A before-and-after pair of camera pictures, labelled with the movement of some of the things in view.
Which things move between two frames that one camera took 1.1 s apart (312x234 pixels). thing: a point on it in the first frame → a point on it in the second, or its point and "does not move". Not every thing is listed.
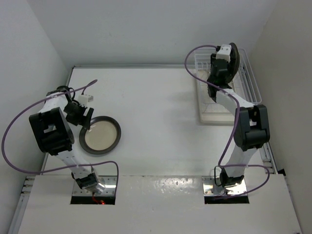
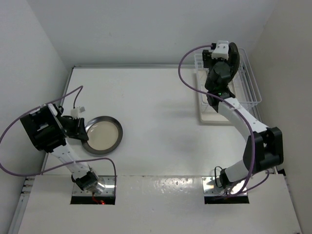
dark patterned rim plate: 236,61 does not move
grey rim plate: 103,136 does not move
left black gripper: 81,119 → 79,131
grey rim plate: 234,62 does not move
